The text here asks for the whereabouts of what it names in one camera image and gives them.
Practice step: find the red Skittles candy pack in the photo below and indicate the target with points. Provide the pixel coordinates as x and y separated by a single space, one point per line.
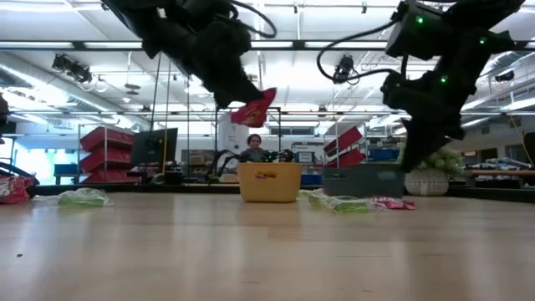
255 115
393 203
12 189

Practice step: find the yellow plastic bin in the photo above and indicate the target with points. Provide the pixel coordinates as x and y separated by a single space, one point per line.
251 188

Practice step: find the person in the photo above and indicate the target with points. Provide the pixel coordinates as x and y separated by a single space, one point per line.
253 154

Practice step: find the black aluminium table frame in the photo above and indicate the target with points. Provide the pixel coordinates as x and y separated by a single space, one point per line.
125 189

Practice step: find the blue plastic bin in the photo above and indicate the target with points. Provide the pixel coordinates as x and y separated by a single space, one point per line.
359 184

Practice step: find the blue crate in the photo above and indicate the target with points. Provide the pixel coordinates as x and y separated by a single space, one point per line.
382 154

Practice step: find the white tank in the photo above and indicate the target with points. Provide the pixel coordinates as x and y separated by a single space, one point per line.
232 142

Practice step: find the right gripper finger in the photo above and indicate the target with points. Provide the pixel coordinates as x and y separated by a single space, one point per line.
430 142
413 146

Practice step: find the small black box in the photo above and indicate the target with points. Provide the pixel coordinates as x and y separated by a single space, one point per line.
172 177

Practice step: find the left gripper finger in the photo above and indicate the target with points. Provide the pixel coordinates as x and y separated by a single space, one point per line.
248 94
225 97

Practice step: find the black background robot arm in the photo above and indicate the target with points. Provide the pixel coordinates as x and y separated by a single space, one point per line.
223 161
279 156

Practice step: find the green plant in white pot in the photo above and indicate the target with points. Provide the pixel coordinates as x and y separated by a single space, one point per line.
426 184

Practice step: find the large black monitor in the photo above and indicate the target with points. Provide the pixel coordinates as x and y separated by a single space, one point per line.
154 146

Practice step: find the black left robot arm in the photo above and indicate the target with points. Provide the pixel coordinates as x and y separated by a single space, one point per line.
138 21

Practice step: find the wooden table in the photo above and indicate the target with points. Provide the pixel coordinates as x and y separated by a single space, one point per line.
499 172

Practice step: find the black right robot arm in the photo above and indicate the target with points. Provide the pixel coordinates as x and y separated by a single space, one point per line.
480 25

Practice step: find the green candy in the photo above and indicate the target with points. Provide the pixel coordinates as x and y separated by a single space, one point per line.
340 205
83 198
309 193

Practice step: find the red storage bin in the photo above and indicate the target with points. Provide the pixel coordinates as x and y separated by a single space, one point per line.
106 159
108 139
110 177
343 140
350 159

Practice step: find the black overhead frame beam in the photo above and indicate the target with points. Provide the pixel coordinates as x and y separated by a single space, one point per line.
299 44

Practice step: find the blue box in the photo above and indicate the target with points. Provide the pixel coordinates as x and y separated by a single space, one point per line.
311 180

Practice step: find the black ceiling camera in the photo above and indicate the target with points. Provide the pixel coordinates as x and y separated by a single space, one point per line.
344 69

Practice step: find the black track light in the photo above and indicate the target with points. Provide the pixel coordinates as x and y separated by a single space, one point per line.
73 69

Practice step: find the small screen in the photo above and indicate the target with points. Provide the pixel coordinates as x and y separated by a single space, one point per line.
304 157

